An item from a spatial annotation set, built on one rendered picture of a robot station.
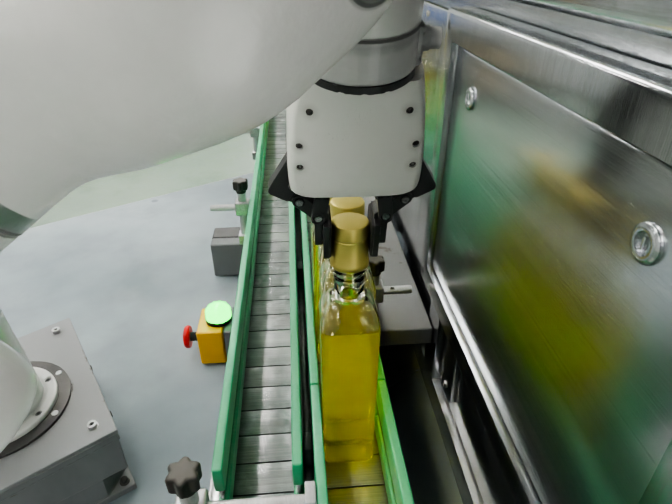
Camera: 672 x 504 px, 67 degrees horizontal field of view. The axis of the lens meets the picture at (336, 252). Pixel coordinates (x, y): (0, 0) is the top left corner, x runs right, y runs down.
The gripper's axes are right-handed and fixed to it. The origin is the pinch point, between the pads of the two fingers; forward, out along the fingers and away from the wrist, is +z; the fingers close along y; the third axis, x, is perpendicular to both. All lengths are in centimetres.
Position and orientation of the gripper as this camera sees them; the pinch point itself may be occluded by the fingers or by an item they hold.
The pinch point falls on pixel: (349, 230)
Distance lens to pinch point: 44.3
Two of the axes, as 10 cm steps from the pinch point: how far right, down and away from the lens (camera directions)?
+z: -0.2, 7.0, 7.2
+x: 0.7, 7.2, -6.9
